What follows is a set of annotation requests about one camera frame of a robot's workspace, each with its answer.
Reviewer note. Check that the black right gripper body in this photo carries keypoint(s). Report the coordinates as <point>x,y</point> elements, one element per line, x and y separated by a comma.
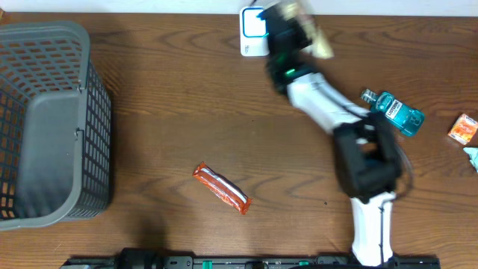
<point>275,62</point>

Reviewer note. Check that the teal mouthwash bottle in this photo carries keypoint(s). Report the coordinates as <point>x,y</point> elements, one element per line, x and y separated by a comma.
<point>406,119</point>

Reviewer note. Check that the red snack stick packet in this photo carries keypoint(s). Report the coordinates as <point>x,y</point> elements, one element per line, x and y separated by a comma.
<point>223,188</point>

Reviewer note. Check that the orange tissue pack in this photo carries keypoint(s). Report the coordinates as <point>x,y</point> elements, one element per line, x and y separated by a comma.
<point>463,129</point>

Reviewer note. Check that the small teal wipes packet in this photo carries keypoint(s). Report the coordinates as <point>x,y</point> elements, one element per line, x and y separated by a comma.
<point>473,155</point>

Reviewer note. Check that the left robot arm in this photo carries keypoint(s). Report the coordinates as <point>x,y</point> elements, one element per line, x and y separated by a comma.
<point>132,258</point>

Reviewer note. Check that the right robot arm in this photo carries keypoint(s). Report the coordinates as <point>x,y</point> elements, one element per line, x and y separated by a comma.
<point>368,161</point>

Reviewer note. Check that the white barcode scanner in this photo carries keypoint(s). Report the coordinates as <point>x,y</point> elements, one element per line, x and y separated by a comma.
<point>253,32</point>

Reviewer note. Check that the grey plastic mesh basket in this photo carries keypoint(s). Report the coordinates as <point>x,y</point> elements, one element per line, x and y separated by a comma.
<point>55,127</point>

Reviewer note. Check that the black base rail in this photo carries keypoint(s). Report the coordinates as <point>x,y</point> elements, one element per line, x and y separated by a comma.
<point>188,262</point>

